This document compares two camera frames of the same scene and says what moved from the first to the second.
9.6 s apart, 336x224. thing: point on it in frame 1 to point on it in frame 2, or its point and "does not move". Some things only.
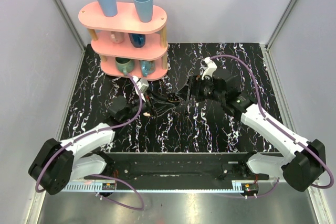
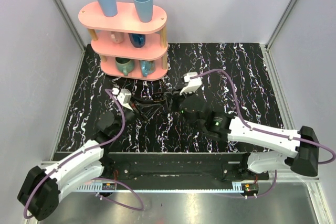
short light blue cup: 144,1 does not move
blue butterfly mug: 147,67 does not move
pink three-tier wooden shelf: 127,46 does not move
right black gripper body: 205,89 to 176,100
